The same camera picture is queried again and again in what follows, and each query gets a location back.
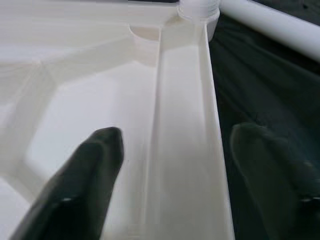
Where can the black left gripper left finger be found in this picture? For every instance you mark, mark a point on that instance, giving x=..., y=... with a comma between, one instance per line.
x=75, y=195

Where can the white plastic children table top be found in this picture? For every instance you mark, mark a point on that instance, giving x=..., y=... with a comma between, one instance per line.
x=175, y=125

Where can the white plastic table leg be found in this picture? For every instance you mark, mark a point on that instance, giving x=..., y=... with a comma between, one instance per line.
x=275, y=27
x=197, y=10

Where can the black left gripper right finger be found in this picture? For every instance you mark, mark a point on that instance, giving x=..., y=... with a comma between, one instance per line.
x=275, y=190

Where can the black cloth table cover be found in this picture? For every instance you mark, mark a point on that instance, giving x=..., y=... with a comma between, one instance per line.
x=262, y=87

